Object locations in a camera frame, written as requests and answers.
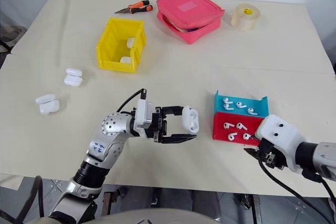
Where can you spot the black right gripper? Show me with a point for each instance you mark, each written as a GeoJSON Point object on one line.
{"type": "Point", "coordinates": [270, 157]}

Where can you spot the closed white earbud case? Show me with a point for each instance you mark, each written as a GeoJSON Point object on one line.
{"type": "Point", "coordinates": [125, 60]}
{"type": "Point", "coordinates": [130, 42]}

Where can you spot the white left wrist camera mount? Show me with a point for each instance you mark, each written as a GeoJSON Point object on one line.
{"type": "Point", "coordinates": [141, 119]}

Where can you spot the dark metal frame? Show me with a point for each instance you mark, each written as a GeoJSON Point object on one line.
{"type": "Point", "coordinates": [10, 37]}

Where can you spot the red plastic tray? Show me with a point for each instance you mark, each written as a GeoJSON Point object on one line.
{"type": "Point", "coordinates": [223, 133]}

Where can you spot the orange black pliers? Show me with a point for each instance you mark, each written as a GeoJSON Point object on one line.
{"type": "Point", "coordinates": [136, 6]}

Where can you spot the rusty table frame bracket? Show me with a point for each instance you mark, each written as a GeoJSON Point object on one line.
{"type": "Point", "coordinates": [113, 197]}
{"type": "Point", "coordinates": [249, 205]}

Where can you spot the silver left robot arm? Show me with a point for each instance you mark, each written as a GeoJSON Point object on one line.
{"type": "Point", "coordinates": [110, 129]}

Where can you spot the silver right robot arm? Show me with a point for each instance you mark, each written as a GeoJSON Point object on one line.
{"type": "Point", "coordinates": [323, 158]}

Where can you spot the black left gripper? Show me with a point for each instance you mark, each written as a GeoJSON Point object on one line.
{"type": "Point", "coordinates": [159, 125]}

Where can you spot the translucent tape roll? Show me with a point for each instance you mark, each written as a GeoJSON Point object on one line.
{"type": "Point", "coordinates": [245, 18]}

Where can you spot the yellow plastic bin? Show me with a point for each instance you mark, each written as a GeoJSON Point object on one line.
{"type": "Point", "coordinates": [110, 51]}

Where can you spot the white earbud case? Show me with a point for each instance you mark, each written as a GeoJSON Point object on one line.
{"type": "Point", "coordinates": [125, 60]}
{"type": "Point", "coordinates": [130, 42]}
{"type": "Point", "coordinates": [48, 106]}
{"type": "Point", "coordinates": [191, 119]}
{"type": "Point", "coordinates": [73, 78]}

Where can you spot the pink fabric pouch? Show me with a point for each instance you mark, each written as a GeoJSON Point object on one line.
{"type": "Point", "coordinates": [189, 11]}

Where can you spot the teal plastic tray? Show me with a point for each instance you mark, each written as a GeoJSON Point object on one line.
{"type": "Point", "coordinates": [241, 98]}

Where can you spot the white earbud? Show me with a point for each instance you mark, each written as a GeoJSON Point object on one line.
{"type": "Point", "coordinates": [228, 107]}
{"type": "Point", "coordinates": [246, 136]}
{"type": "Point", "coordinates": [252, 111]}
{"type": "Point", "coordinates": [226, 100]}
{"type": "Point", "coordinates": [231, 137]}
{"type": "Point", "coordinates": [240, 105]}
{"type": "Point", "coordinates": [240, 126]}
{"type": "Point", "coordinates": [226, 125]}

